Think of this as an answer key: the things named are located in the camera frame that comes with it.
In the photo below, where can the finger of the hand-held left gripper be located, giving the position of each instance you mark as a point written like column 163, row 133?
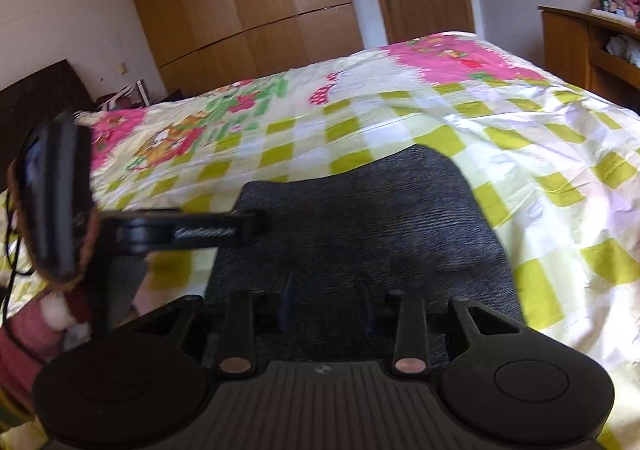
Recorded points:
column 200, row 232

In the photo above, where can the pink fuzzy clothing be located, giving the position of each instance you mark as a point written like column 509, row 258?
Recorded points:
column 25, row 335

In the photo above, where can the printed checkered blanket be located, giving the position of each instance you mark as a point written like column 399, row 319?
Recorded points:
column 450, row 94

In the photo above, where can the dark brown headboard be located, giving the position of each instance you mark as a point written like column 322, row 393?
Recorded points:
column 40, row 94

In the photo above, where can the white plastic bag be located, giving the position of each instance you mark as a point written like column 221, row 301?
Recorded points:
column 622, row 48

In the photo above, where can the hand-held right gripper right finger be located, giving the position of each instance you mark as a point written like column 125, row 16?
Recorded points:
column 367, row 315

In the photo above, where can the white lace doily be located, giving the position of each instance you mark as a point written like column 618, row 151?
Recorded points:
column 610, row 13

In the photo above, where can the wooden desk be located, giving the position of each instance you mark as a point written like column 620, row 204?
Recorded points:
column 565, row 44

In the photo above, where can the grey plaid pants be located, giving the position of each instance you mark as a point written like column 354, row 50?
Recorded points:
column 375, row 210

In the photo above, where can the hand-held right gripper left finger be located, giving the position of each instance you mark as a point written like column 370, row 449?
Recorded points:
column 289, row 309

